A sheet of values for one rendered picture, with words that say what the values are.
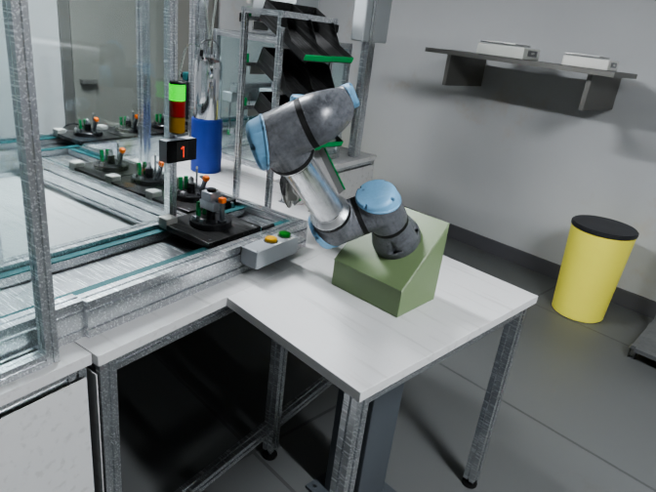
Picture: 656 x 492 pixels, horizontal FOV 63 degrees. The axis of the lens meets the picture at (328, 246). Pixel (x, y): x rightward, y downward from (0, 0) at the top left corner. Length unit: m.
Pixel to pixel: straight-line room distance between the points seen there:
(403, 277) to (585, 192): 2.95
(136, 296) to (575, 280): 3.01
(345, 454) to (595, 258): 2.68
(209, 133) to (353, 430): 1.83
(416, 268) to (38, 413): 1.02
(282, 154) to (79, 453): 0.89
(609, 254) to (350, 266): 2.40
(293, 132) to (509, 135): 3.56
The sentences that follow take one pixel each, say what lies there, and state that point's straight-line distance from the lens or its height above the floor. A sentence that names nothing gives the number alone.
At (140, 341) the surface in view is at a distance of 1.44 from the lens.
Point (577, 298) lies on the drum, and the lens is 3.92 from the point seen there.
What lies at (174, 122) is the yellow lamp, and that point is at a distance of 1.79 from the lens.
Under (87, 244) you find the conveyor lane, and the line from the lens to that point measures 1.73.
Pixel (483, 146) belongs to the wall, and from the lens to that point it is 4.73.
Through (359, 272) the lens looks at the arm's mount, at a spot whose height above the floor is 0.94.
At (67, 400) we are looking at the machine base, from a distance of 1.42.
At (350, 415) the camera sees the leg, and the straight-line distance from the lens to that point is 1.36.
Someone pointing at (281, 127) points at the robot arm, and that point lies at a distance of 1.17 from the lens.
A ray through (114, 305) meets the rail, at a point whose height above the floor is 0.92.
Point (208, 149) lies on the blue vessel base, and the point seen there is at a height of 0.99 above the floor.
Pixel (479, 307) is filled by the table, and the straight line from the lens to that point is 1.78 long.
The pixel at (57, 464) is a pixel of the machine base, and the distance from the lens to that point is 1.51.
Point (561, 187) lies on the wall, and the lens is 4.46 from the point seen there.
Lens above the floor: 1.62
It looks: 22 degrees down
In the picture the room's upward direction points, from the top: 7 degrees clockwise
